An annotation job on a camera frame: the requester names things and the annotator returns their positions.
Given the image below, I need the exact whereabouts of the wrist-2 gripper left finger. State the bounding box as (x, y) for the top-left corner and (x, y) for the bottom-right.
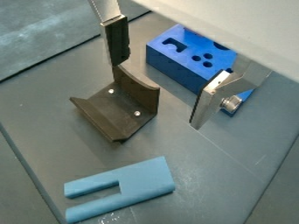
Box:
(88, 0), (131, 67)

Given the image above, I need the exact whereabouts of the wrist-2 gripper right finger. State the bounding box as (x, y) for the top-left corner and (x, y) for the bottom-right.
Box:
(189, 55), (272, 130)

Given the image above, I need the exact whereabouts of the black curved regrasp fixture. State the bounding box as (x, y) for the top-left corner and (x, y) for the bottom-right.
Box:
(69, 66), (160, 142)

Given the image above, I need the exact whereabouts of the blue foam peg board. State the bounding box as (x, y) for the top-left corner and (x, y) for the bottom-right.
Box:
(144, 24), (255, 117)

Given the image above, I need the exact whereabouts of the light blue square-circle object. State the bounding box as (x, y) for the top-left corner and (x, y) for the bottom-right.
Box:
(63, 156), (176, 224)

